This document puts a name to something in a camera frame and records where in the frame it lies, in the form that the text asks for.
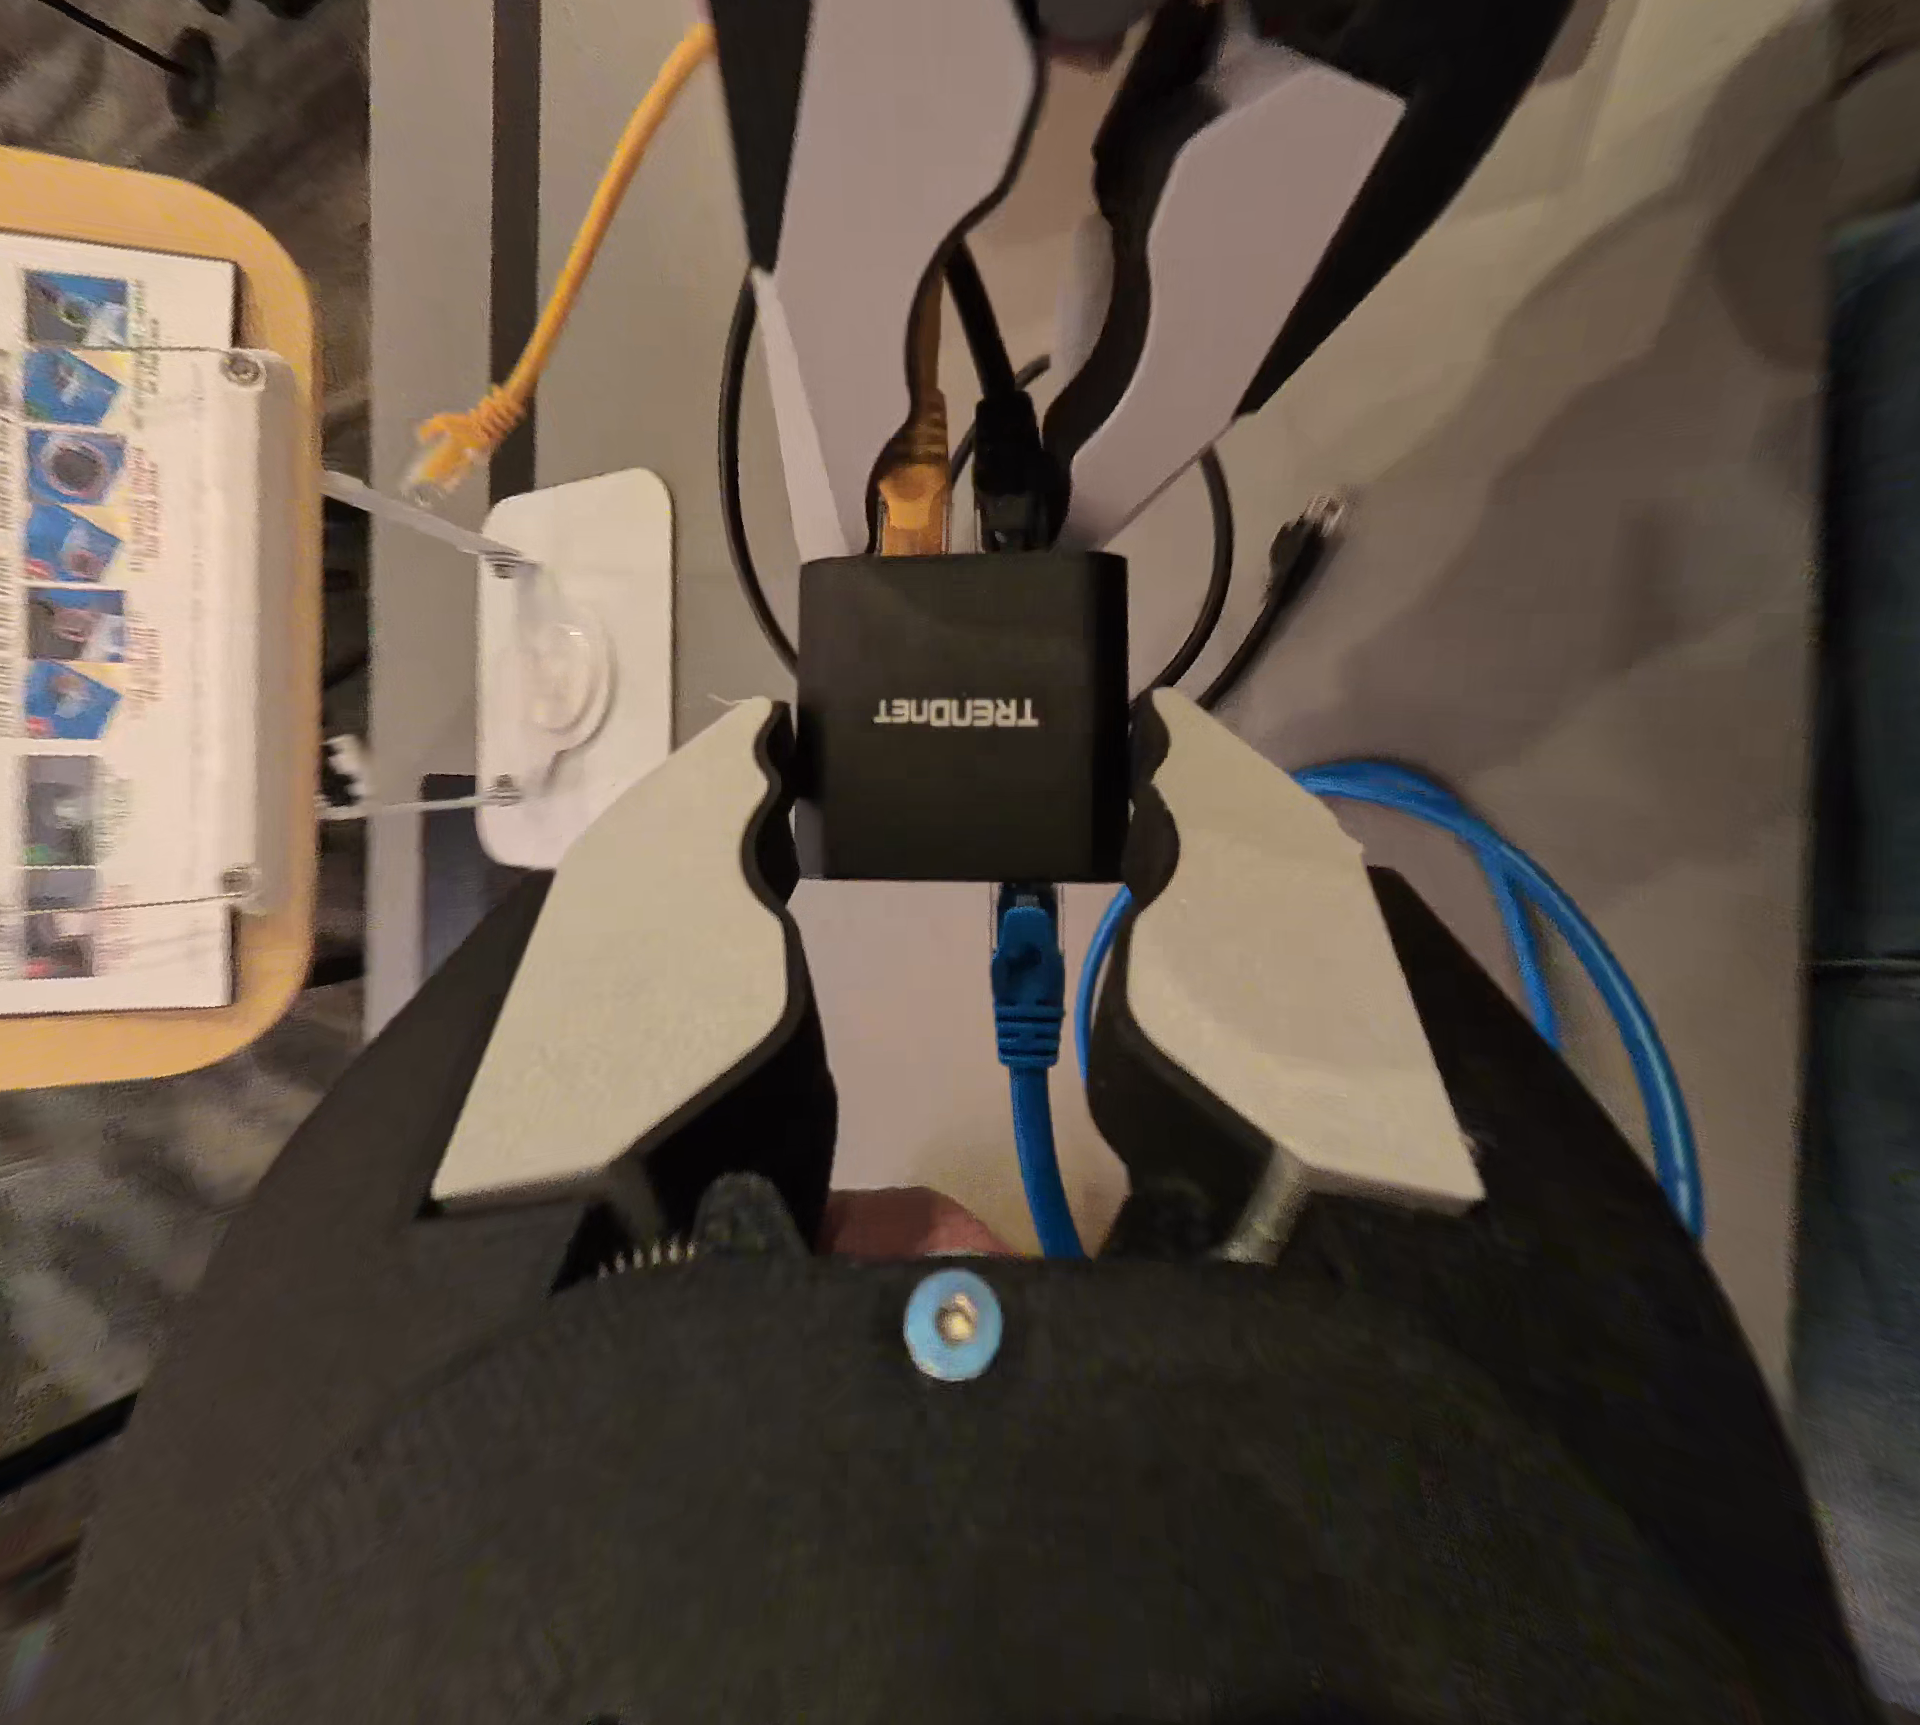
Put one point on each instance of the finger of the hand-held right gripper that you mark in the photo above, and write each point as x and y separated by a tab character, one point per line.
1261	224
900	30

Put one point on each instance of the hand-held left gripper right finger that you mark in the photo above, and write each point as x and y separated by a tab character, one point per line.
1291	975

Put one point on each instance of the person's leg in jeans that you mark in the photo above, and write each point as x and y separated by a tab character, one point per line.
1875	554

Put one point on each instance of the printed instruction sheet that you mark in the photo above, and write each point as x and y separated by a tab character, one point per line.
135	644

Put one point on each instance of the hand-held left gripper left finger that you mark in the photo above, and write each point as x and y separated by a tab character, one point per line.
631	975

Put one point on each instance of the black ethernet splitter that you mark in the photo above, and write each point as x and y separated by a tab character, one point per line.
960	644

